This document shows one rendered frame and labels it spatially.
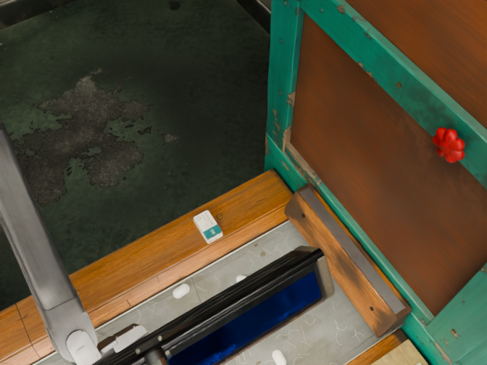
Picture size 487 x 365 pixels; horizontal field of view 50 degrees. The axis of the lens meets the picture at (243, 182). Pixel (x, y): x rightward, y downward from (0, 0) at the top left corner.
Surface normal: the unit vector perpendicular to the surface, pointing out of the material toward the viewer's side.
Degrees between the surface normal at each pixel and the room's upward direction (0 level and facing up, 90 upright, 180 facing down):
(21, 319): 0
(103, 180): 0
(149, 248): 0
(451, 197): 90
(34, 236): 37
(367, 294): 66
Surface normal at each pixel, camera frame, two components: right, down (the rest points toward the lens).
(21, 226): 0.42, -0.14
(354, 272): -0.78, 0.19
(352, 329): -0.01, -0.54
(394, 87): -0.85, 0.45
